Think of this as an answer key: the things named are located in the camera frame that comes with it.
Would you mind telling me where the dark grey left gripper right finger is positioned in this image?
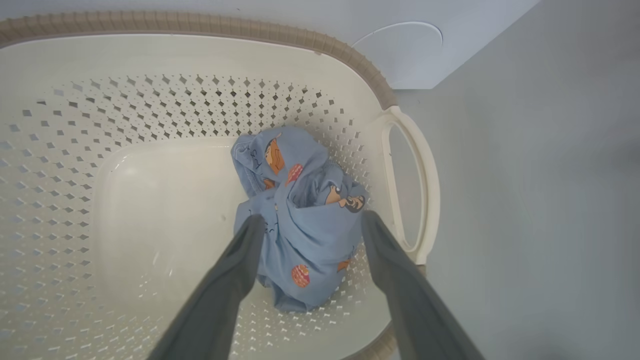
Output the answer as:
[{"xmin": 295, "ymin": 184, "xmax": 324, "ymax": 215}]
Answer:
[{"xmin": 361, "ymin": 210, "xmax": 486, "ymax": 360}]

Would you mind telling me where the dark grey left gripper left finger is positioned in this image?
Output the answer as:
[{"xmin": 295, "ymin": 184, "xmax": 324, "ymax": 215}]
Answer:
[{"xmin": 147, "ymin": 214, "xmax": 267, "ymax": 360}]

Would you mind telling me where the blue printed garment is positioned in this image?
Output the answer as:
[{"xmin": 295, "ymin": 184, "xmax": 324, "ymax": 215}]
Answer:
[{"xmin": 231, "ymin": 126, "xmax": 371, "ymax": 313}]

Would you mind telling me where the cream perforated laundry basket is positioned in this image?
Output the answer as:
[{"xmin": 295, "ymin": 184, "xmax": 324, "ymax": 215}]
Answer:
[{"xmin": 0, "ymin": 11, "xmax": 442, "ymax": 360}]

